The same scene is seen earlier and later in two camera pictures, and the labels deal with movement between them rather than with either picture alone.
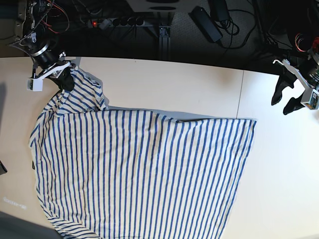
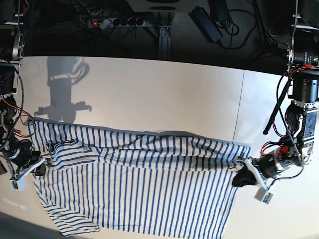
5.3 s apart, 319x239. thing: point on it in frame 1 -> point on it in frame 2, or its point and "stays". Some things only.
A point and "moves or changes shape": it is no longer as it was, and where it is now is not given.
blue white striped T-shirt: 105,173 moves or changes shape
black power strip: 106,23 stays
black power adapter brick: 199,15 stays
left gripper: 65,80 -> 26,159
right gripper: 286,79 -> 265,167
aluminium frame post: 164,44 stays
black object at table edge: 3,169 stays
